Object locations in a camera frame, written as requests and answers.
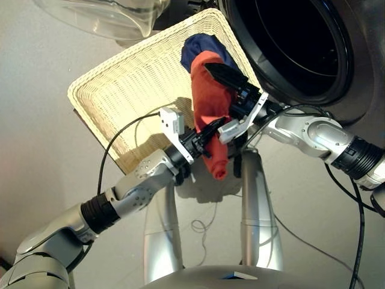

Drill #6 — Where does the thin grey floor cable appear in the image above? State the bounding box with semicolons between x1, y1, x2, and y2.
191;192;244;266

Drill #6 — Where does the navy blue garment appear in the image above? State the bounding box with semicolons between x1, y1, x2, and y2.
180;34;241;75

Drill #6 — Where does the black stand caster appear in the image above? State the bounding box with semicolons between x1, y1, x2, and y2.
233;150;244;178
176;170;196;186

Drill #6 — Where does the red orange garment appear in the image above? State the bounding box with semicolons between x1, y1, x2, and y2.
189;51;238;181

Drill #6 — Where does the round glass washer door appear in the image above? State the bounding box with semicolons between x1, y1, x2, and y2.
31;0;211;42

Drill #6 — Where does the grey washing machine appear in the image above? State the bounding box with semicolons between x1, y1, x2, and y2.
216;0;385;133

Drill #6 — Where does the dark brown basket stand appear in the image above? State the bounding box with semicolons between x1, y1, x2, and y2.
72;107;100;142

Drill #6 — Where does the silver robot torso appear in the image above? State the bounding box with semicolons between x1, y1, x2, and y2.
144;264;356;289

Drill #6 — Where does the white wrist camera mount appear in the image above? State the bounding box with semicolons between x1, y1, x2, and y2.
218;92;270;144
159;107;195;165

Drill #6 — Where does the pale woven laundry basket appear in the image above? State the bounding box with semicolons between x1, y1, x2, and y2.
67;8;262;175

